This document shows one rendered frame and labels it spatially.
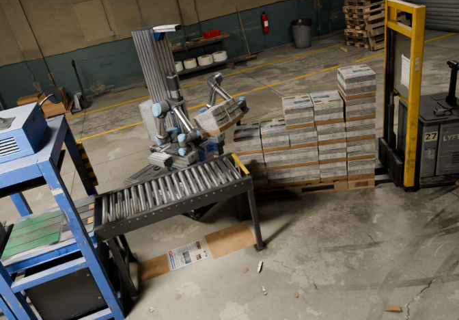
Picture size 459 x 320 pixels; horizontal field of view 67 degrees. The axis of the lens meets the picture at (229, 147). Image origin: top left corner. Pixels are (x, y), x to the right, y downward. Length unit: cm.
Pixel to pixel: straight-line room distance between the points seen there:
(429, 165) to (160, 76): 289
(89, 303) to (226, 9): 847
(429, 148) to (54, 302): 362
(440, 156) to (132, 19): 788
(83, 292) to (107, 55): 749
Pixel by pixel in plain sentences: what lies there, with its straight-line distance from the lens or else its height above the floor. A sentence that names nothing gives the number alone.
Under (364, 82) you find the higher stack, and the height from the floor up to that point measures 122.
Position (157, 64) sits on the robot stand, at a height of 168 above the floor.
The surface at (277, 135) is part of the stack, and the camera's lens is 369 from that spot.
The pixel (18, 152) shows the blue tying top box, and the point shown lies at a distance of 270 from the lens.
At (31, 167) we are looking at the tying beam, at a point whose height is 153.
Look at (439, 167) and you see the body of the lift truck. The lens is 412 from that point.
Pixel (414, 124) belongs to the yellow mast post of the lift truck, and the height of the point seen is 81.
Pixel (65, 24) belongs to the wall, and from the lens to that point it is 988.
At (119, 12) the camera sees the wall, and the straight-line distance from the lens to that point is 981.
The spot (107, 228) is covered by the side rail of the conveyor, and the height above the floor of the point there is 78.
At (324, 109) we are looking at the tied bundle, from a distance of 364.
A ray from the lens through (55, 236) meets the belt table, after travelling 316.
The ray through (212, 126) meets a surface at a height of 112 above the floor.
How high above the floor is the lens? 240
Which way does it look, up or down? 27 degrees down
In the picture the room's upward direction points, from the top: 12 degrees counter-clockwise
